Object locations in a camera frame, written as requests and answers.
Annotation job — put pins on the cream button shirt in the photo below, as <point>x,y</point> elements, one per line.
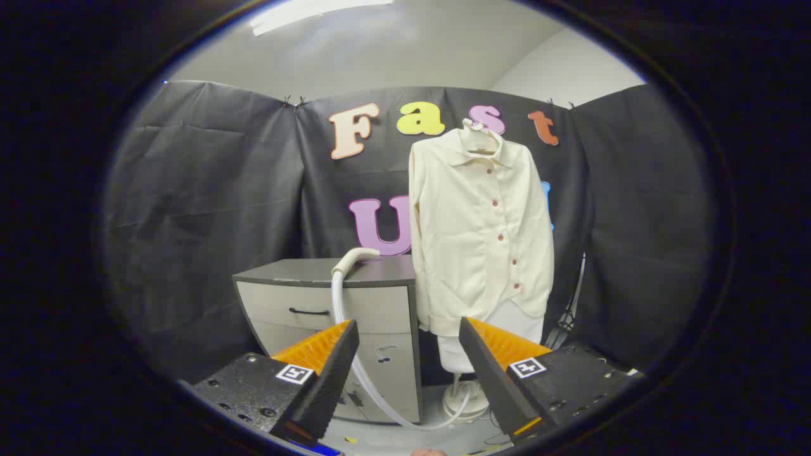
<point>469,240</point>

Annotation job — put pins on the white padded garment form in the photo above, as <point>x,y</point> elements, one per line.
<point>516,320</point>

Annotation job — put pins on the white round steamer base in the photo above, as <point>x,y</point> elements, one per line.
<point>462,402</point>

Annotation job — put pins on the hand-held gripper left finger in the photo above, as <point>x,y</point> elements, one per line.
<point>329,380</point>

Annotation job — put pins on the grey cabinet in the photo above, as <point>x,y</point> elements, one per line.
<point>380,310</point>

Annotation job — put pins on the grey metal stand pole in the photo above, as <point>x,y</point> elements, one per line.
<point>573,297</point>

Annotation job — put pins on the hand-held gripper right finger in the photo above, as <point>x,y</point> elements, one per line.
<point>494,380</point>

